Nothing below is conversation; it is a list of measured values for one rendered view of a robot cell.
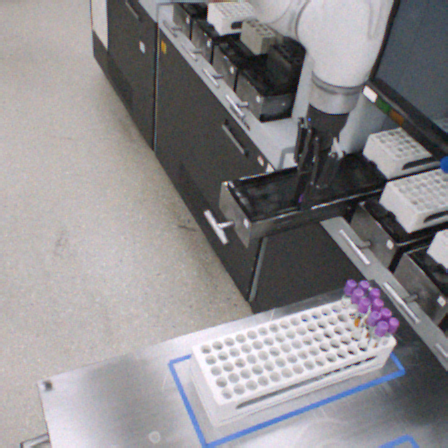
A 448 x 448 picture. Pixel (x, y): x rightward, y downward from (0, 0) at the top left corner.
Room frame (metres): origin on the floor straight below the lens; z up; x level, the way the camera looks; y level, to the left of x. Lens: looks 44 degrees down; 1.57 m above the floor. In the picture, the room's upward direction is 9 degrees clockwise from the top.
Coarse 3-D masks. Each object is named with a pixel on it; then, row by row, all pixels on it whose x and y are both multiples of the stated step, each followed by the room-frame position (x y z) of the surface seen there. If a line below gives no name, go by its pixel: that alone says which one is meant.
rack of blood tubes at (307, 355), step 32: (288, 320) 0.54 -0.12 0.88; (320, 320) 0.55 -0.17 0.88; (352, 320) 0.55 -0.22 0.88; (192, 352) 0.46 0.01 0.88; (224, 352) 0.46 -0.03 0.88; (256, 352) 0.47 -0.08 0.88; (288, 352) 0.48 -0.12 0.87; (320, 352) 0.49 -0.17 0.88; (352, 352) 0.53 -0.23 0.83; (384, 352) 0.51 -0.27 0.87; (224, 384) 0.42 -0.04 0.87; (256, 384) 0.42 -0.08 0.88; (288, 384) 0.43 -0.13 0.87; (320, 384) 0.46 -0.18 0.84; (224, 416) 0.38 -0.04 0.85
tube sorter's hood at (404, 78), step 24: (408, 0) 1.08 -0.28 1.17; (432, 0) 1.03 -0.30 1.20; (408, 24) 1.06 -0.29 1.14; (432, 24) 1.02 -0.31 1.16; (384, 48) 1.09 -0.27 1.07; (408, 48) 1.04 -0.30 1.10; (432, 48) 1.00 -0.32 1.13; (384, 72) 1.08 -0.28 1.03; (408, 72) 1.03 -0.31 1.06; (432, 72) 0.98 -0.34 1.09; (384, 96) 1.05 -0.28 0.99; (408, 96) 1.01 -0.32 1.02; (432, 96) 0.96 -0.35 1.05; (408, 120) 0.97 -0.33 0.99; (432, 120) 0.95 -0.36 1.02; (432, 144) 0.91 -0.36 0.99
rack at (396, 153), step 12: (384, 132) 1.12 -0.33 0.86; (396, 132) 1.14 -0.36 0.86; (372, 144) 1.08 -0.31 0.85; (384, 144) 1.07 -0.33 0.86; (396, 144) 1.08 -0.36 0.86; (408, 144) 1.09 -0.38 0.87; (372, 156) 1.07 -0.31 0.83; (384, 156) 1.04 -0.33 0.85; (396, 156) 1.04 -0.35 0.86; (408, 156) 1.04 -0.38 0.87; (420, 156) 1.05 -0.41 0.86; (432, 156) 1.14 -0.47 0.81; (384, 168) 1.03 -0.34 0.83; (396, 168) 1.02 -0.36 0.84; (408, 168) 1.08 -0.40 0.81; (420, 168) 1.06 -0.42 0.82
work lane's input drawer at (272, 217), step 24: (288, 168) 1.00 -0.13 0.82; (360, 168) 1.06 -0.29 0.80; (432, 168) 1.08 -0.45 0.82; (240, 192) 0.89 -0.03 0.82; (264, 192) 0.92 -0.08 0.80; (288, 192) 0.93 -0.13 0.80; (336, 192) 0.96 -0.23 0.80; (360, 192) 0.97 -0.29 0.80; (240, 216) 0.85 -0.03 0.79; (264, 216) 0.84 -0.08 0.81; (288, 216) 0.86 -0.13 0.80; (312, 216) 0.89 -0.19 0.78; (336, 216) 0.93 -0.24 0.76
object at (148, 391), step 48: (192, 336) 0.52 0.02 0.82; (48, 384) 0.41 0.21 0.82; (96, 384) 0.42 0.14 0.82; (144, 384) 0.43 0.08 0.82; (192, 384) 0.44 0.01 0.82; (336, 384) 0.48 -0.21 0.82; (384, 384) 0.49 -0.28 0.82; (432, 384) 0.50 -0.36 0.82; (48, 432) 0.34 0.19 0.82; (96, 432) 0.35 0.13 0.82; (144, 432) 0.36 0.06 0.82; (192, 432) 0.37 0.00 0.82; (240, 432) 0.38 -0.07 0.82; (288, 432) 0.39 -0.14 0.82; (336, 432) 0.40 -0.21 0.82; (384, 432) 0.41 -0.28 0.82; (432, 432) 0.42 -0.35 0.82
